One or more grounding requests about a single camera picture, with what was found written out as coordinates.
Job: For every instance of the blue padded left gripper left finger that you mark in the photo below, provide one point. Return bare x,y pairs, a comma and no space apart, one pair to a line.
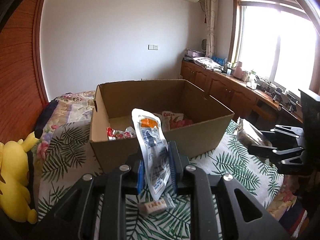
94,205

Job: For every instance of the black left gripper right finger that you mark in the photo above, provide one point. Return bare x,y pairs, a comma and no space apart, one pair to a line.
220,207

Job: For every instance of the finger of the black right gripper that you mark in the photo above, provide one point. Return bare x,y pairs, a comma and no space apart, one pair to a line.
275,154
282,131

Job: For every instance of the brown clear snack bag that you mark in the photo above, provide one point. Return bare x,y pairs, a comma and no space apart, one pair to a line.
249,135

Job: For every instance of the silver orange snack pouch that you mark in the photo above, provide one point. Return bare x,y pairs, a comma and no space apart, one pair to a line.
154,149

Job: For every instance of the small beige snack bar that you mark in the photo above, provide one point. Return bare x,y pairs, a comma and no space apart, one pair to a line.
155,207

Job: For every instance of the wooden cabinet desk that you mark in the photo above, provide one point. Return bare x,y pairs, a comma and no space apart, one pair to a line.
243,101

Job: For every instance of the red white snack bag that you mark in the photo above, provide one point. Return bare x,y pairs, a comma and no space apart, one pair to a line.
171,120

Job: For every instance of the red white snack pack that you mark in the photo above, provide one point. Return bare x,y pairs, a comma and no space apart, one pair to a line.
114,134

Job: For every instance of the yellow Pikachu plush toy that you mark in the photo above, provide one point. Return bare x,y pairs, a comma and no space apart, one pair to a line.
15,197

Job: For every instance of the floral quilt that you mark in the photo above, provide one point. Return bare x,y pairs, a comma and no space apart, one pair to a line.
70,107

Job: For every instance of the stack of papers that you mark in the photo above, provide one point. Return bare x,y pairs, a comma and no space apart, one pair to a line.
206,63

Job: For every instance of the wooden headboard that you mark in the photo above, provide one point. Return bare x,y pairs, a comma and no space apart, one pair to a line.
23,95

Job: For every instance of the patterned curtain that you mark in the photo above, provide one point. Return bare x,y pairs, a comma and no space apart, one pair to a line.
211,7

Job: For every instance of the window with wooden frame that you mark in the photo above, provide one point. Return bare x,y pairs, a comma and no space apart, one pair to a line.
277,40

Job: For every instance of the white wall switch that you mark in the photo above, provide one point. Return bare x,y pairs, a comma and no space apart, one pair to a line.
152,47

